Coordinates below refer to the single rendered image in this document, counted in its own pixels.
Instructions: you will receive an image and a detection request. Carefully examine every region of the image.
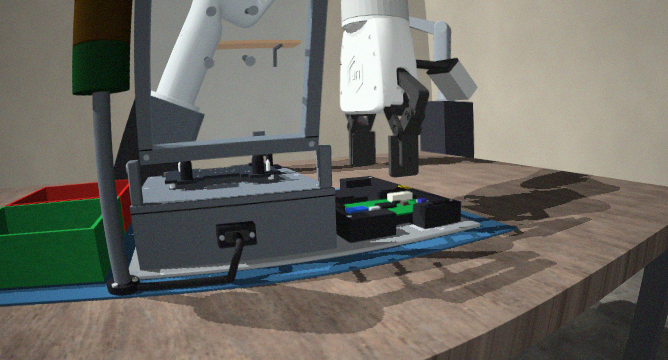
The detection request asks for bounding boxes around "green bin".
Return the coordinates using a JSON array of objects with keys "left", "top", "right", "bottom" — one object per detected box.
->
[{"left": 0, "top": 198, "right": 111, "bottom": 288}]

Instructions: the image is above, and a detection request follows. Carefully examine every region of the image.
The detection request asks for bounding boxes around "red bin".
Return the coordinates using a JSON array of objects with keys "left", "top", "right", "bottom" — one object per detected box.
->
[{"left": 5, "top": 179, "right": 132, "bottom": 233}]

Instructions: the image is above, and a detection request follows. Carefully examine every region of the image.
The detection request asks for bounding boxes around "green circuit board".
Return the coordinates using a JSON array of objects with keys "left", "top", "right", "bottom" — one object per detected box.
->
[{"left": 335, "top": 191, "right": 428, "bottom": 216}]

